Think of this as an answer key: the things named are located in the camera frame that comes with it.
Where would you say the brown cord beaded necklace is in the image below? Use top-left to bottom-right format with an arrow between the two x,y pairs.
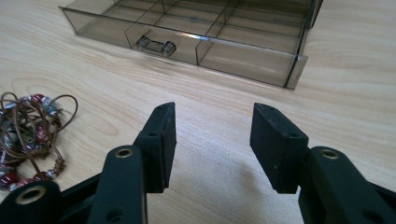
0,91 -> 79,191

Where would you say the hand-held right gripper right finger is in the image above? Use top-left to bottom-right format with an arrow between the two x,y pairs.
249,103 -> 396,224

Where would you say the smoky clear plastic drawer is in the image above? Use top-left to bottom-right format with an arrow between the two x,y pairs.
59,0 -> 324,91

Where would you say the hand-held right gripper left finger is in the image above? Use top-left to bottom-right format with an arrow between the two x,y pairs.
88,101 -> 177,224

